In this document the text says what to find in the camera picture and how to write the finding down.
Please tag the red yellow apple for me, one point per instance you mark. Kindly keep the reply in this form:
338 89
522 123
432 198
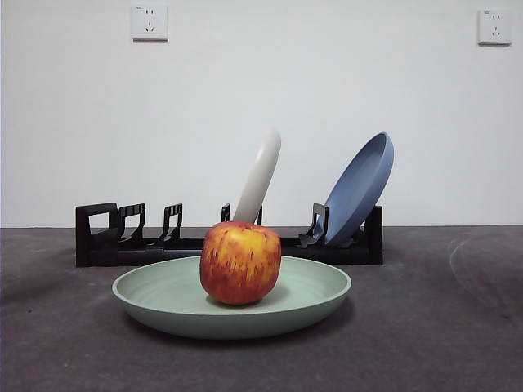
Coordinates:
241 265

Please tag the green plate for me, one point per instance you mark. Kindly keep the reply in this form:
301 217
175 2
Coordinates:
163 302

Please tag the white wall socket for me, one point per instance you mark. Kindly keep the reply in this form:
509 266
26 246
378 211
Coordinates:
149 23
495 27

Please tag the blue plate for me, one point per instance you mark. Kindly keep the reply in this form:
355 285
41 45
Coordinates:
359 192

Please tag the beige plate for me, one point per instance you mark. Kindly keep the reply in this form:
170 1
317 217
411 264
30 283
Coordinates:
261 175

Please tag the black plate rack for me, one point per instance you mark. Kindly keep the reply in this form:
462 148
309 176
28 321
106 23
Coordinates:
98 253

